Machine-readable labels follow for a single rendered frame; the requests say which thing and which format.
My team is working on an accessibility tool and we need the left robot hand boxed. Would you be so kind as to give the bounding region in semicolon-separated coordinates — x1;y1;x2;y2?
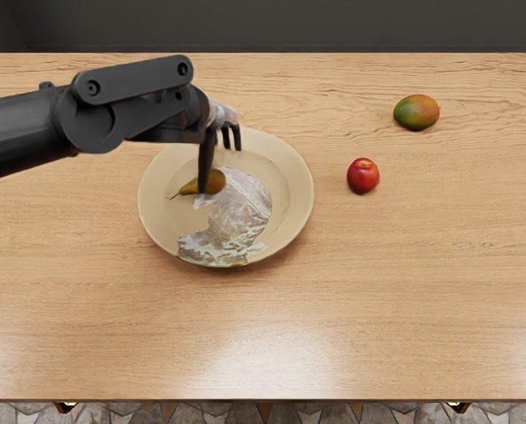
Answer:
196;101;243;194

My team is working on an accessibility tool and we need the green-brown pear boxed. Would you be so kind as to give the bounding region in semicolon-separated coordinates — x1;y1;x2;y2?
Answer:
169;168;227;201

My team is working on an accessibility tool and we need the red nectarine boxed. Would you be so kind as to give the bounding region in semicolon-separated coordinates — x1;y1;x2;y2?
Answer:
346;157;381;196

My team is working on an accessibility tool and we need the beige plate with printed pattern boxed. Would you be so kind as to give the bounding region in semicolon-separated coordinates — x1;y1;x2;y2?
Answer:
137;125;316;269

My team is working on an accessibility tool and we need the green-red mango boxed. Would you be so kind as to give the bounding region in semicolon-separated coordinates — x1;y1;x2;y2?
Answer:
393;94;441;133

